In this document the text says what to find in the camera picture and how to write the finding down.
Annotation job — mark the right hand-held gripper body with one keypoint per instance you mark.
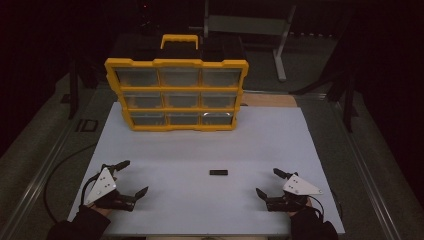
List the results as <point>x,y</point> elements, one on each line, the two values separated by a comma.
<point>298,186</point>

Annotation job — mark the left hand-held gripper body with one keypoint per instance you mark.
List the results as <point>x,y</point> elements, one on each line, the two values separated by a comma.
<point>105,186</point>

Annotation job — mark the small black block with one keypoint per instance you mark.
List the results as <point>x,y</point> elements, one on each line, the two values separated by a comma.
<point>218,172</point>

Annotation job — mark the yellow black drawer organizer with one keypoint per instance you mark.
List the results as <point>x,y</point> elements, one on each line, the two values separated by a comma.
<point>180,89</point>

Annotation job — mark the person's left hand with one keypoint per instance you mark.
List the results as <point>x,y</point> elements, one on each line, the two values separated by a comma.
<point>100,211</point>

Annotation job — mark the person's right hand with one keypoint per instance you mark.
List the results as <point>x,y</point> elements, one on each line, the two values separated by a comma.
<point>296,213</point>

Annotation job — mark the wooden board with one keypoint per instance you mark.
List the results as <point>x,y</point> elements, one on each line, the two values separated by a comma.
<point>270,100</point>

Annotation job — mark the black upright stand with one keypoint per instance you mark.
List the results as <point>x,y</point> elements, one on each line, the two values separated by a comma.
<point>73,93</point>

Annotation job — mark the black angled stand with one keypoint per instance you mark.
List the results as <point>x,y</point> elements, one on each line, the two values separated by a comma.
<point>348,106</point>

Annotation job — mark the grey metal stand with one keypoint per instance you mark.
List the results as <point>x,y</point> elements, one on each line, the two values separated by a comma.
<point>246,25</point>

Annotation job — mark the black rectangular floor frame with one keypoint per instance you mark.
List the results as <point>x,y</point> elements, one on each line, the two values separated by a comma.
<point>78,125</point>

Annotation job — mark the aluminium rail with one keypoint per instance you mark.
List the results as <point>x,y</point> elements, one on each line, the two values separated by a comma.
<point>366,181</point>
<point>36,178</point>

